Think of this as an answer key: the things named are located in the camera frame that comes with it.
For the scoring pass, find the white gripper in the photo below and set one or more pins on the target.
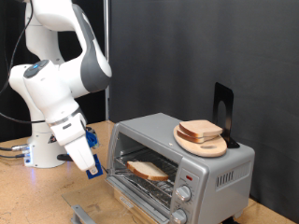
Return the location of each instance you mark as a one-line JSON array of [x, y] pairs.
[[79, 154]]

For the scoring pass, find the metal spatula with blue block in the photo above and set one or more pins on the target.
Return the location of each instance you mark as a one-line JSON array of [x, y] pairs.
[[99, 165]]

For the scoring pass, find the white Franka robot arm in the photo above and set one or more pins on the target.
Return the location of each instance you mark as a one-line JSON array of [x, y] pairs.
[[49, 87]]

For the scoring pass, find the wooden box under oven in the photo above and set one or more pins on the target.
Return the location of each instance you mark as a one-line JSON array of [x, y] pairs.
[[137, 214]]

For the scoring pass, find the silver oven knob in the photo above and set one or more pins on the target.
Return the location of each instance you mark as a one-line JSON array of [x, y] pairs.
[[183, 193], [178, 216]]

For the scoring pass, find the silver toaster oven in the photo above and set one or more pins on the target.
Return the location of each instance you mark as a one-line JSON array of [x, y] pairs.
[[218, 199]]

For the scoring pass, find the aluminium foil sheet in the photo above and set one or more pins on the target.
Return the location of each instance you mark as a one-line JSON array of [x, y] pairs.
[[146, 194]]

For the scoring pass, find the black curtain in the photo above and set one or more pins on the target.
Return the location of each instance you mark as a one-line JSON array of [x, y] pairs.
[[9, 130]]

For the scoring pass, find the red indicator light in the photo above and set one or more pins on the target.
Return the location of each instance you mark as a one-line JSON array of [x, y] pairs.
[[189, 178]]

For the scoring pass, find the wooden cutting board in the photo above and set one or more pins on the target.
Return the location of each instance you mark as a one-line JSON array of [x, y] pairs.
[[205, 149]]

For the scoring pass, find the small black object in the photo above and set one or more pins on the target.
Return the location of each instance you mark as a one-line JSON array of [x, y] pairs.
[[230, 221]]

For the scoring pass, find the black metal bookend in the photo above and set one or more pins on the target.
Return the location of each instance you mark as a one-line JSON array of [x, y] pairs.
[[229, 102]]

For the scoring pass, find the vertical metal pole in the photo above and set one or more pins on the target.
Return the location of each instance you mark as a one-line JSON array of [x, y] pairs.
[[107, 18]]

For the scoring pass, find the grey backdrop cloth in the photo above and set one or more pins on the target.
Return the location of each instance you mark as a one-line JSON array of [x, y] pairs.
[[193, 46]]

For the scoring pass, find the wrist camera on blue mount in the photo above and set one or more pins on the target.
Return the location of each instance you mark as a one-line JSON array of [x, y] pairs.
[[91, 138]]

